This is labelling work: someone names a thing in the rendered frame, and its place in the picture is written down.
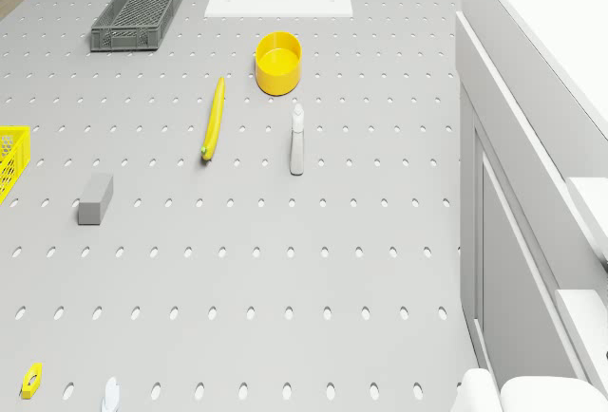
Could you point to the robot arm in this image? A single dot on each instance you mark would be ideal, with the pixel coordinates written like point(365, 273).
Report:
point(546, 395)

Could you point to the white spray bottle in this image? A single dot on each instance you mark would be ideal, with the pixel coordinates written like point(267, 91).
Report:
point(297, 151)

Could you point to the banana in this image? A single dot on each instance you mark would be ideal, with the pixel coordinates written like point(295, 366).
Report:
point(214, 122)

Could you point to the yellow bowl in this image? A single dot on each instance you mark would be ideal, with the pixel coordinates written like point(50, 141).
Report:
point(279, 75)

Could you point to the grey cube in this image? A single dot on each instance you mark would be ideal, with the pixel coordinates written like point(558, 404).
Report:
point(95, 203)

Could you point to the white cabinet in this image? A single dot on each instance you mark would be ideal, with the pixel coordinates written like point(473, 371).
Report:
point(518, 146)

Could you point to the dark grey basket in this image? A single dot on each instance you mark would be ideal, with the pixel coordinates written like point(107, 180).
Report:
point(138, 8)

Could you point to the small white bottle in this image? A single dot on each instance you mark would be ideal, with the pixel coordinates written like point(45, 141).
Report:
point(110, 395)

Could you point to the yellow basket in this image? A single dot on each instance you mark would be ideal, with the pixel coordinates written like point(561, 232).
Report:
point(14, 155)

